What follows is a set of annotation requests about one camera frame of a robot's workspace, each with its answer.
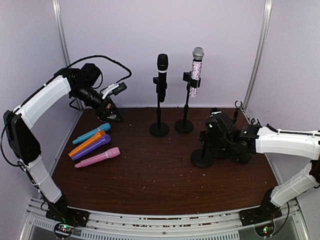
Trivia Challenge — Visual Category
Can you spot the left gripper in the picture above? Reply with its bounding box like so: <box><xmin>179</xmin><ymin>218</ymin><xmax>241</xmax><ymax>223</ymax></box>
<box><xmin>71</xmin><ymin>83</ymin><xmax>124</xmax><ymax>123</ymax></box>

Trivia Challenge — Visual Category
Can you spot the blue microphone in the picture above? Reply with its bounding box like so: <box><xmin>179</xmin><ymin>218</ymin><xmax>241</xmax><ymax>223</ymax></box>
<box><xmin>72</xmin><ymin>123</ymin><xmax>111</xmax><ymax>145</ymax></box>

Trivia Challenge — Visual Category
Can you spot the pink mic stand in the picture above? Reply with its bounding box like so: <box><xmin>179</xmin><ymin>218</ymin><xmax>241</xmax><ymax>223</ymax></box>
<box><xmin>190</xmin><ymin>145</ymin><xmax>214</xmax><ymax>169</ymax></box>

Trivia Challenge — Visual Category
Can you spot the orange microphone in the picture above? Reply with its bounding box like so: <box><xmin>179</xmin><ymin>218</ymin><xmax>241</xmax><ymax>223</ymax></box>
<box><xmin>68</xmin><ymin>130</ymin><xmax>106</xmax><ymax>158</ymax></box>

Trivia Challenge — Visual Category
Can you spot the purple microphone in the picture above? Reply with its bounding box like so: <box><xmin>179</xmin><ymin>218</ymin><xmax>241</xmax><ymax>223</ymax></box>
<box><xmin>71</xmin><ymin>134</ymin><xmax>112</xmax><ymax>161</ymax></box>

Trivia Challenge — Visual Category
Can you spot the glitter mic stand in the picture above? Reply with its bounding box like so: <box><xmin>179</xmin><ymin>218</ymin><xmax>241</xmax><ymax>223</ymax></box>
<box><xmin>174</xmin><ymin>71</ymin><xmax>201</xmax><ymax>134</ymax></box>

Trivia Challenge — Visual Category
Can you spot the pink microphone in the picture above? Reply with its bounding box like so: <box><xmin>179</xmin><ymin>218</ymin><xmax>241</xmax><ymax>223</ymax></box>
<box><xmin>75</xmin><ymin>147</ymin><xmax>121</xmax><ymax>169</ymax></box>

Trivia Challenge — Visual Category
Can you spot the mic stand front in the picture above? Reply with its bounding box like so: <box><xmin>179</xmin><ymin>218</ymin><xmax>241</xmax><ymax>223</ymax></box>
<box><xmin>238</xmin><ymin>118</ymin><xmax>262</xmax><ymax>164</ymax></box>

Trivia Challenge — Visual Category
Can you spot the black microphone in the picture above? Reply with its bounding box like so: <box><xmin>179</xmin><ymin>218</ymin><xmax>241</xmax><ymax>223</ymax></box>
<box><xmin>157</xmin><ymin>53</ymin><xmax>169</xmax><ymax>103</ymax></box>

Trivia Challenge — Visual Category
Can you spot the glitter silver microphone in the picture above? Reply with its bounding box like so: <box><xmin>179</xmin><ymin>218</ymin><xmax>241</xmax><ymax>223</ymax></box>
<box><xmin>189</xmin><ymin>46</ymin><xmax>205</xmax><ymax>98</ymax></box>

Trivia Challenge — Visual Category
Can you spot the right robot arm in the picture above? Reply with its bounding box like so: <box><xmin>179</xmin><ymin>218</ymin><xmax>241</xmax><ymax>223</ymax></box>
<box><xmin>199</xmin><ymin>111</ymin><xmax>320</xmax><ymax>221</ymax></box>

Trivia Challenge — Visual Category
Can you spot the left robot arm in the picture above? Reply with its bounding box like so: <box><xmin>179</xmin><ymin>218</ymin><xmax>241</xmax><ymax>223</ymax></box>
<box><xmin>2</xmin><ymin>63</ymin><xmax>127</xmax><ymax>227</ymax></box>

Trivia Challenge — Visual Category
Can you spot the black mic stand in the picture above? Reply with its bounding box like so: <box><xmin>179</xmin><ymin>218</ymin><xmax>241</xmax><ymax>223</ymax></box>
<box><xmin>149</xmin><ymin>77</ymin><xmax>169</xmax><ymax>137</ymax></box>

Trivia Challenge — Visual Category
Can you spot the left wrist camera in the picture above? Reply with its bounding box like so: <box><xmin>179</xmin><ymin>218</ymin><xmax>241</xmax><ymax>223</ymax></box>
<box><xmin>102</xmin><ymin>82</ymin><xmax>128</xmax><ymax>99</ymax></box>

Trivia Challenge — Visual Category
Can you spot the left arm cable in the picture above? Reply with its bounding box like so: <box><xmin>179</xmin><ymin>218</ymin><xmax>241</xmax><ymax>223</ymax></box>
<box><xmin>0</xmin><ymin>53</ymin><xmax>133</xmax><ymax>168</ymax></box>

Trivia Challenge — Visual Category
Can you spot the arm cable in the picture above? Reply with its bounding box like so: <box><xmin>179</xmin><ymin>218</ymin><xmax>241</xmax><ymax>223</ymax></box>
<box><xmin>266</xmin><ymin>123</ymin><xmax>320</xmax><ymax>137</ymax></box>
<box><xmin>0</xmin><ymin>53</ymin><xmax>133</xmax><ymax>168</ymax></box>

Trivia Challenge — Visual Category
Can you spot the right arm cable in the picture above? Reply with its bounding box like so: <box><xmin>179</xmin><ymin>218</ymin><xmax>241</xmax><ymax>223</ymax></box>
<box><xmin>266</xmin><ymin>123</ymin><xmax>320</xmax><ymax>137</ymax></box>

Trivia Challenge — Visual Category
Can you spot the front aluminium rail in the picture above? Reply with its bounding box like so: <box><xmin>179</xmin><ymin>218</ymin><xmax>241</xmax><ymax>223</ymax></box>
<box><xmin>18</xmin><ymin>197</ymin><xmax>311</xmax><ymax>240</ymax></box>

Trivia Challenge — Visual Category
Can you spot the left aluminium post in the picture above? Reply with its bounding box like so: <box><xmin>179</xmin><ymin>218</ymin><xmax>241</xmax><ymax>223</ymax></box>
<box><xmin>51</xmin><ymin>0</ymin><xmax>83</xmax><ymax>109</ymax></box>

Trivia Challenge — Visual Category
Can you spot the aluminium post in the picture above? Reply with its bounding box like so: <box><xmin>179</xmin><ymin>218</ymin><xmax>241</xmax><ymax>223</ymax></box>
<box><xmin>243</xmin><ymin>0</ymin><xmax>273</xmax><ymax>112</ymax></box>
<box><xmin>51</xmin><ymin>0</ymin><xmax>83</xmax><ymax>109</ymax></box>

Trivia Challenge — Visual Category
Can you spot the right aluminium post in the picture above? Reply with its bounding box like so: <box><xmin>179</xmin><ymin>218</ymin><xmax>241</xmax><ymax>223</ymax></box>
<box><xmin>243</xmin><ymin>0</ymin><xmax>273</xmax><ymax>112</ymax></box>

